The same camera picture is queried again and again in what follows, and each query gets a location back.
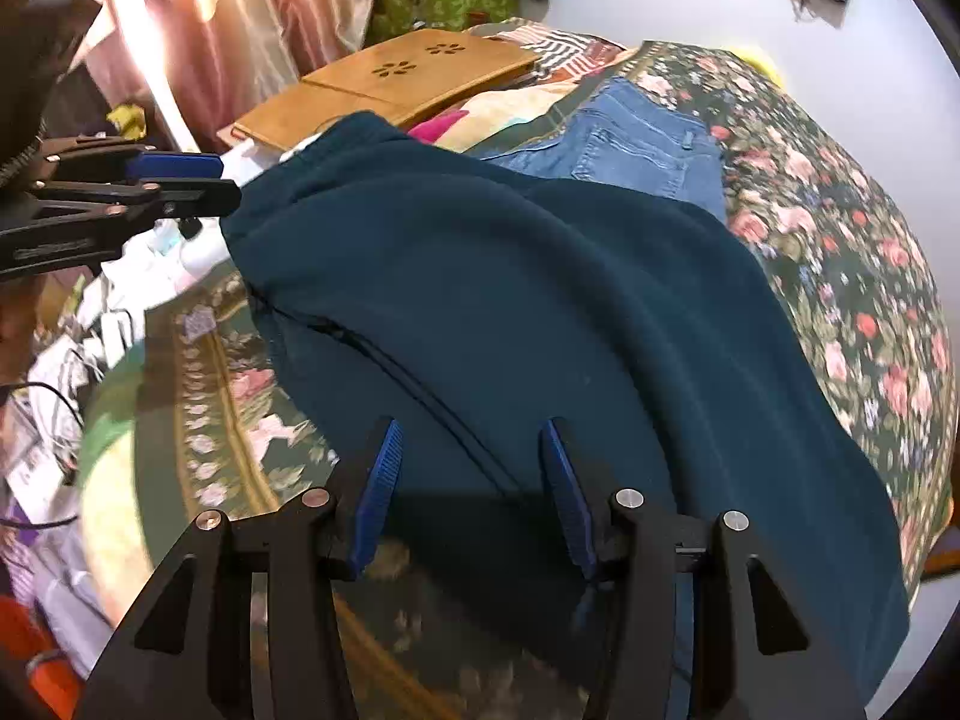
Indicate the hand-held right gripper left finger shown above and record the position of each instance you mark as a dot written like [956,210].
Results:
[375,491]

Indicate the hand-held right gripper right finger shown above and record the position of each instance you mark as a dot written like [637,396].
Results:
[570,499]

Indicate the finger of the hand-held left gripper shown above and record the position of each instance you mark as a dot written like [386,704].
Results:
[196,197]
[176,164]

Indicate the dark teal pants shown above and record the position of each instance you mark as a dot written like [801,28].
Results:
[525,330]

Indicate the pink curtain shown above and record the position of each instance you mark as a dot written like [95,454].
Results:
[217,22]

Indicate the wooden lap desk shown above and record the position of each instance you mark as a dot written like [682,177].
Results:
[390,82]

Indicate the green floral storage box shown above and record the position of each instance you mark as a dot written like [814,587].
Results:
[442,4]

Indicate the blue jeans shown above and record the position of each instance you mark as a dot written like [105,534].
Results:
[637,154]

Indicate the floral bedspread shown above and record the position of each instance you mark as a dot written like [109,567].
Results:
[825,240]

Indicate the patterned folded cloth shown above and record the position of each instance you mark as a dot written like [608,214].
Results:
[562,52]

